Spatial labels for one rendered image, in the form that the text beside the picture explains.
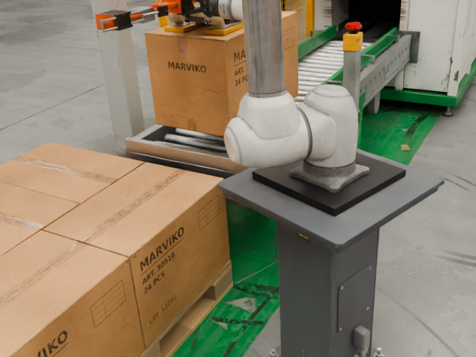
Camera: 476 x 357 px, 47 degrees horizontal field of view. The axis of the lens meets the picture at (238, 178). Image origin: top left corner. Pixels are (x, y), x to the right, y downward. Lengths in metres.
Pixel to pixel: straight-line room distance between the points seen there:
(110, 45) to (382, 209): 2.21
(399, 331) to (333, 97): 1.10
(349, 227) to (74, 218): 1.04
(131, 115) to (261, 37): 2.12
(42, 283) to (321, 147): 0.93
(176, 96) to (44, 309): 1.07
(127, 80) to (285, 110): 2.05
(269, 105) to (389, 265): 1.37
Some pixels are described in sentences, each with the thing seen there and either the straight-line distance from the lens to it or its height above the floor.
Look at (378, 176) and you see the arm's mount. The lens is 1.72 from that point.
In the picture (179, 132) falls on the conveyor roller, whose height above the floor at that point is 0.54.
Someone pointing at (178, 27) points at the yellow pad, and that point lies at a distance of 2.31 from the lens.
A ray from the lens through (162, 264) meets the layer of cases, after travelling 1.99.
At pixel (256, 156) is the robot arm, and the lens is 1.49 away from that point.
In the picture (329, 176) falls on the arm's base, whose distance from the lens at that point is 1.64.
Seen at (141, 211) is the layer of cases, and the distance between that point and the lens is 2.06.
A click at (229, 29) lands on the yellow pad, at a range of 2.22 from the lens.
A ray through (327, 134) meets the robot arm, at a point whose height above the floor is 0.95.
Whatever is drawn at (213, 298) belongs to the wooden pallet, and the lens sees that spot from 2.41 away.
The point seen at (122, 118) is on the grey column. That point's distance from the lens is 3.53.
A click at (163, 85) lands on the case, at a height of 0.86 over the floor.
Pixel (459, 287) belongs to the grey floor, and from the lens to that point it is 2.59.
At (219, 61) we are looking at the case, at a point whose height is 0.99.
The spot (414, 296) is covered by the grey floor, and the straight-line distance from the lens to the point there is 2.50.
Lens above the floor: 1.55
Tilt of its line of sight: 27 degrees down
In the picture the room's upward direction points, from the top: 4 degrees counter-clockwise
